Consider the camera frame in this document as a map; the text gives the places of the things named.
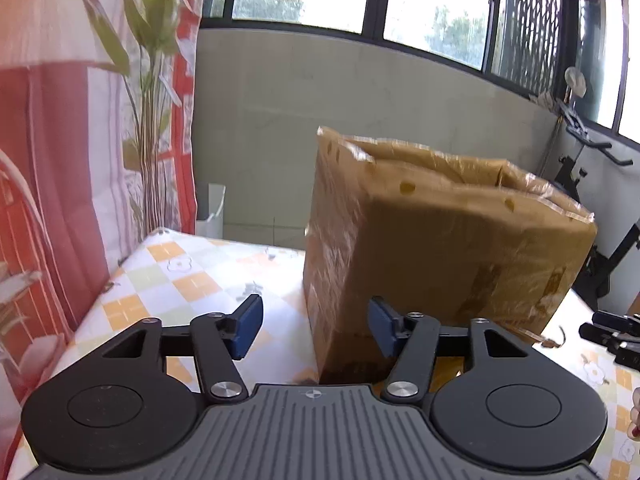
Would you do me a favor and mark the white floor bin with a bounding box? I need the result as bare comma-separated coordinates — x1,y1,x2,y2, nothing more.
195,183,226,240

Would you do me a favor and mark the black exercise bike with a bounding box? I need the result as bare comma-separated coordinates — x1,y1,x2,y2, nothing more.
553,67,639,313

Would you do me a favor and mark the brown cardboard box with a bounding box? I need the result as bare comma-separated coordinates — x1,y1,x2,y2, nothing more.
303,128,597,384

